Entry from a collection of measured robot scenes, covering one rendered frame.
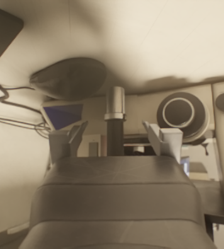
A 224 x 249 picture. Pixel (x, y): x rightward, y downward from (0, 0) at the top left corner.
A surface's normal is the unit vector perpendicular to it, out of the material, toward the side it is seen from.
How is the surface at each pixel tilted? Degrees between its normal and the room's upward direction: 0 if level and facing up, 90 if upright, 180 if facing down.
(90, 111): 80
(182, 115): 90
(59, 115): 48
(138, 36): 0
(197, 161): 90
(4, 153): 90
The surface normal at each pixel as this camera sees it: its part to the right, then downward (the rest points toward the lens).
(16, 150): 0.88, -0.07
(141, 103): -0.48, -0.14
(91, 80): 0.54, 0.64
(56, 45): 0.00, 0.99
